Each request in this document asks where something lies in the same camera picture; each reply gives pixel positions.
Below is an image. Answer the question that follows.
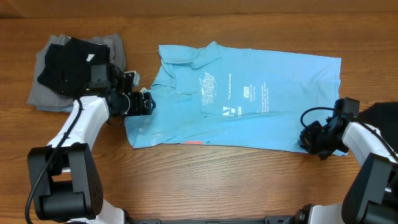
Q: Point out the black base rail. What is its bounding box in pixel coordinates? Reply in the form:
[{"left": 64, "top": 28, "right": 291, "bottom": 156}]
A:
[{"left": 127, "top": 215, "right": 294, "bottom": 224}]

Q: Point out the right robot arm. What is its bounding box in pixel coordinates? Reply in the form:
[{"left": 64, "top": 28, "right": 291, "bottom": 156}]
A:
[{"left": 283, "top": 121, "right": 397, "bottom": 224}]

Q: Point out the grey folded garment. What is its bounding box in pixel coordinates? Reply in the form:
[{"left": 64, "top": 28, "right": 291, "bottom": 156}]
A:
[{"left": 27, "top": 33, "right": 126, "bottom": 112}]

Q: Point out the light blue printed t-shirt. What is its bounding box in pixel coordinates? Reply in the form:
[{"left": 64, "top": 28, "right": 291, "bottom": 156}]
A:
[{"left": 125, "top": 42, "right": 341, "bottom": 152}]

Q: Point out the black folded shirt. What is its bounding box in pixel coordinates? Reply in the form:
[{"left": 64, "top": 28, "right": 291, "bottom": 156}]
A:
[{"left": 37, "top": 37, "right": 110, "bottom": 98}]

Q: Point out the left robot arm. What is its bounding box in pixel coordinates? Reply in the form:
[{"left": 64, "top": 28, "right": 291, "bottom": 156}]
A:
[{"left": 24, "top": 95, "right": 133, "bottom": 223}]

